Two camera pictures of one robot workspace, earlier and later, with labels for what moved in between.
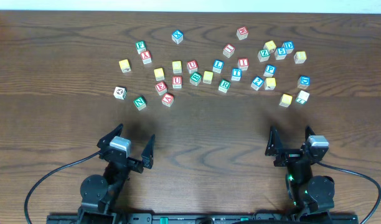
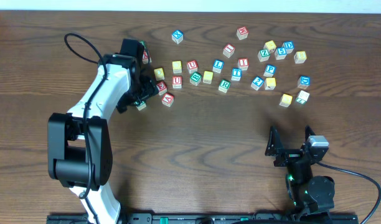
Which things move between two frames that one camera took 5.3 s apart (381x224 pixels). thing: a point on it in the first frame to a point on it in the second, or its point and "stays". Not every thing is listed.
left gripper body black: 128,162 to 145,90
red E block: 161,88 stays
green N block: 140,102 stays
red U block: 177,82 stays
